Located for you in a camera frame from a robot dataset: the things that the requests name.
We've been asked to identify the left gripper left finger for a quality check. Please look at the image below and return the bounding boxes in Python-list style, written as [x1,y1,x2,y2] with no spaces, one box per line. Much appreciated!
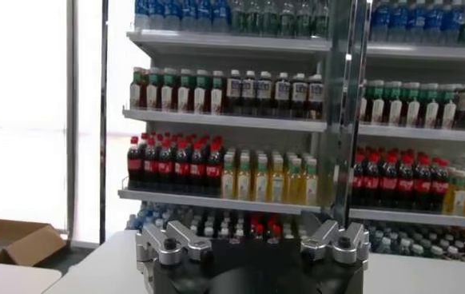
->
[136,210,213,268]

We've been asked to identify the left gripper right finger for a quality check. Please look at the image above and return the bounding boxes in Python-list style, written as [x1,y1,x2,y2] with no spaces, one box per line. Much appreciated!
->
[300,210,372,267]

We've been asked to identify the red cap cola bottle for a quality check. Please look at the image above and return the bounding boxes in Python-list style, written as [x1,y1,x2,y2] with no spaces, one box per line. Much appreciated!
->
[142,137,160,190]
[395,154,415,211]
[157,138,175,192]
[252,223,266,243]
[412,156,433,212]
[363,153,381,209]
[379,153,398,209]
[173,139,191,193]
[127,136,144,189]
[269,224,284,244]
[430,158,451,213]
[189,141,207,194]
[205,142,224,197]
[352,153,366,208]

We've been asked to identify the yellow tea bottle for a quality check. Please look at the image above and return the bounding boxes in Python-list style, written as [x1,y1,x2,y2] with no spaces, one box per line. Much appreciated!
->
[286,157,304,205]
[443,169,465,217]
[236,154,253,201]
[302,158,320,206]
[252,154,270,202]
[221,153,237,200]
[269,155,287,204]

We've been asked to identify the grey metal shelf rack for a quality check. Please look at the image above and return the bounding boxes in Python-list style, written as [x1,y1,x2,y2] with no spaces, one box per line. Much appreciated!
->
[117,0,349,243]
[342,0,465,264]

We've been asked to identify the green cap tea bottle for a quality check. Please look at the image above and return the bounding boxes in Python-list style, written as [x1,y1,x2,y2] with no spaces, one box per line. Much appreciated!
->
[439,82,458,129]
[369,79,387,125]
[129,67,147,110]
[145,68,163,111]
[422,82,440,129]
[177,69,194,113]
[387,80,404,126]
[403,81,422,127]
[209,70,227,114]
[161,68,178,112]
[359,81,370,123]
[193,70,211,113]

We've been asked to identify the blue label dark drink bottle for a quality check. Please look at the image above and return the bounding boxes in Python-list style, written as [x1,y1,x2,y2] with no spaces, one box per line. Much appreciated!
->
[273,72,292,118]
[307,73,325,121]
[256,71,274,117]
[290,73,309,119]
[240,70,258,116]
[225,70,243,115]

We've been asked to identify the brown cardboard box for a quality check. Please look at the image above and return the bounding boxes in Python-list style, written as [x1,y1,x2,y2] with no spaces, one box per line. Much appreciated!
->
[0,217,68,268]

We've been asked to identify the white side table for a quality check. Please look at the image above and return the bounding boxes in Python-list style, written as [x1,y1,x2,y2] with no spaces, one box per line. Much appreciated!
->
[0,261,63,294]

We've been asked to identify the blue label water bottle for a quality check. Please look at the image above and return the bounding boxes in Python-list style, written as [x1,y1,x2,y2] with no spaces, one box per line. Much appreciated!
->
[442,0,462,45]
[164,0,182,32]
[212,0,231,33]
[196,0,213,33]
[180,0,198,32]
[149,0,166,31]
[370,0,390,42]
[423,0,443,44]
[387,0,407,42]
[406,0,426,43]
[134,0,152,31]

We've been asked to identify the dark window frame post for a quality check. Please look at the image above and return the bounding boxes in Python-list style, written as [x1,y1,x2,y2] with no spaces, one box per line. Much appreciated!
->
[98,0,109,244]

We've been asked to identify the grey window frame post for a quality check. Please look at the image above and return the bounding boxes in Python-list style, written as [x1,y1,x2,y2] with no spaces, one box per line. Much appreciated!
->
[65,0,78,240]

